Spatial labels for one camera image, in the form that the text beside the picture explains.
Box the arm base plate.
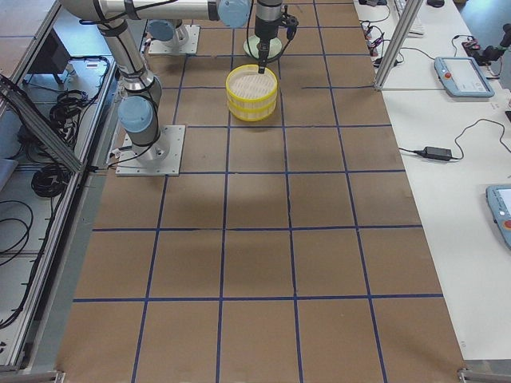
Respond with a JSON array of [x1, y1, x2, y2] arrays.
[[148, 21, 200, 56], [115, 125, 186, 176]]

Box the grey teach pendant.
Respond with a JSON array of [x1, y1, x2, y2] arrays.
[[434, 57, 494, 99], [485, 184, 511, 247]]

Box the light green plate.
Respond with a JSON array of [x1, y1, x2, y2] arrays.
[[243, 34, 283, 61]]

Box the coiled black cables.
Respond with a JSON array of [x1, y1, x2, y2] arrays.
[[30, 164, 69, 199]]

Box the white keyboard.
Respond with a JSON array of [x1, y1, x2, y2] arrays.
[[393, 0, 425, 38]]

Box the aluminium frame post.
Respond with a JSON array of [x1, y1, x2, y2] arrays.
[[374, 22, 407, 90]]

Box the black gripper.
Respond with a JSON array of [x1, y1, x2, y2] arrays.
[[255, 0, 298, 74]]

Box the yellow steamer layer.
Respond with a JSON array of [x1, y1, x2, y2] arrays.
[[228, 101, 276, 122], [225, 64, 278, 109]]

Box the black power adapter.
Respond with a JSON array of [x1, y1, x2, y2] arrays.
[[414, 146, 453, 161]]

